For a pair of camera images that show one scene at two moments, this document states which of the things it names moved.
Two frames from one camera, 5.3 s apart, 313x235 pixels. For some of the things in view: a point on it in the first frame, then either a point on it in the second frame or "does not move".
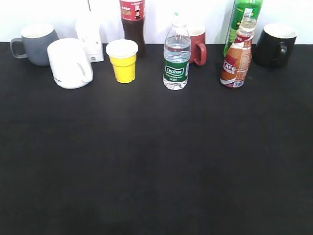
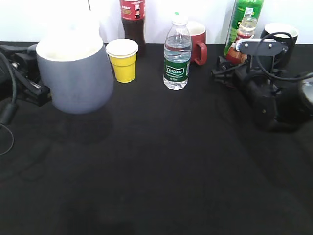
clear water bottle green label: x=177 y=54 does not move
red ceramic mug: x=198 y=53 does not move
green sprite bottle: x=241 y=9 does not move
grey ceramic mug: x=36 y=39 → x=78 y=72
